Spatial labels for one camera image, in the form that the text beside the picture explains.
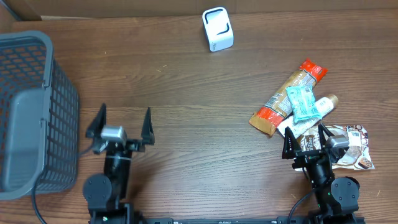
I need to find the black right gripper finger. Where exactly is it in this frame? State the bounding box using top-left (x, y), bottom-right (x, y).
top-left (318, 123), bottom-right (334, 146)
top-left (282, 127), bottom-right (301, 157)

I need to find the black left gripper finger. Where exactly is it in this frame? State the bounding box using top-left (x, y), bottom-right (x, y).
top-left (85, 103), bottom-right (106, 139)
top-left (141, 107), bottom-right (155, 145)

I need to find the white tube with gold cap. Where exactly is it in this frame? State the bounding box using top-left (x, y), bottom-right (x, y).
top-left (277, 94), bottom-right (339, 138)

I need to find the teal wet wipes packet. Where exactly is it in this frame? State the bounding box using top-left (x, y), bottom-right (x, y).
top-left (286, 85), bottom-right (322, 123)

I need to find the orange spaghetti packet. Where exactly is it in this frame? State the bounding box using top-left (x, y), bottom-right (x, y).
top-left (249, 59), bottom-right (328, 136)

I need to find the beige brown snack pouch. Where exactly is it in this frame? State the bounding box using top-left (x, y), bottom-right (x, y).
top-left (297, 125), bottom-right (375, 170)

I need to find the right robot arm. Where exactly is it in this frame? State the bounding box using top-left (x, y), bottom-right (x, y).
top-left (282, 123), bottom-right (366, 223)

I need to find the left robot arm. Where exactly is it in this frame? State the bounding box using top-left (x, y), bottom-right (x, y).
top-left (83, 103), bottom-right (155, 224)

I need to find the white barcode scanner box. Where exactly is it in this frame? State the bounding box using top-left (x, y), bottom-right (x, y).
top-left (202, 7), bottom-right (234, 52)

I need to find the dark grey plastic basket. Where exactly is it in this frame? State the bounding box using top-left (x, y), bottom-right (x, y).
top-left (1, 30), bottom-right (80, 200)

